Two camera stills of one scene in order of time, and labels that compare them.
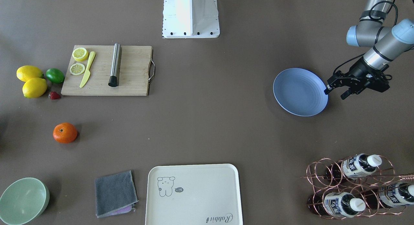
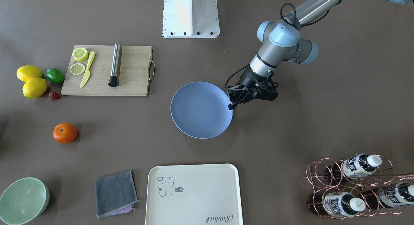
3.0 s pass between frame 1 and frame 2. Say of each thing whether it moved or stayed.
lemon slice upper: stayed
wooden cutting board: stayed
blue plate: moved
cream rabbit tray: stayed
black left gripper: moved
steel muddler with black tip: stayed
